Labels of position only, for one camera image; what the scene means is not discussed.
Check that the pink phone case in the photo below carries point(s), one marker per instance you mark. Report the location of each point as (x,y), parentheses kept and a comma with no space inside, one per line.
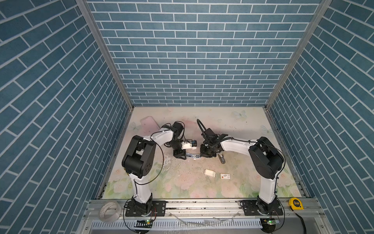
(149,125)

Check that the white staple box sleeve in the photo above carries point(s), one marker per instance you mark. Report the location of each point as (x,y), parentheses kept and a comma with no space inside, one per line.
(225,176)

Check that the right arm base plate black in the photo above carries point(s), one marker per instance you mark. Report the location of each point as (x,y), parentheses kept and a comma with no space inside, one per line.
(253,207)

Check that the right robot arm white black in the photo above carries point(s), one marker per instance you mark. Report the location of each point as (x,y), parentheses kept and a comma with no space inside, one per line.
(266,158)

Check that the staple box tray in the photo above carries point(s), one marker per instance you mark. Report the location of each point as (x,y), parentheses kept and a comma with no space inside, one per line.
(210,173)

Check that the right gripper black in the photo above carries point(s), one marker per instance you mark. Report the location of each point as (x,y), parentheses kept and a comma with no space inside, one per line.
(203,154)

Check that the clear tape roll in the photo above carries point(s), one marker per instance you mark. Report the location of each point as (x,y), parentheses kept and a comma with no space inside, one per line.
(110,212)

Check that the aluminium rail frame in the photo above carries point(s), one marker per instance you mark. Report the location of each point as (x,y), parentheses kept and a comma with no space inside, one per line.
(209,216)

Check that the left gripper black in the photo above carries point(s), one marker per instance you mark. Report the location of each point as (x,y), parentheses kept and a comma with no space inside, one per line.
(179,154)

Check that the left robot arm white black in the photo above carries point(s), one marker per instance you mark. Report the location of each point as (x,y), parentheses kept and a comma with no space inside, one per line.
(139,157)

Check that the blue staple remover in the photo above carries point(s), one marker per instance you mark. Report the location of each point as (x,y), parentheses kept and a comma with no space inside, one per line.
(193,156)

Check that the yellow tape measure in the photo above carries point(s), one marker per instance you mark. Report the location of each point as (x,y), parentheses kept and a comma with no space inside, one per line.
(295,204)

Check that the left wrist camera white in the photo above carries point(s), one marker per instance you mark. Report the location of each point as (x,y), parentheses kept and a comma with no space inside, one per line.
(189,144)

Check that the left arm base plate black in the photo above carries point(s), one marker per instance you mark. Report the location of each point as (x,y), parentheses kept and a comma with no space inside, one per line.
(137,209)

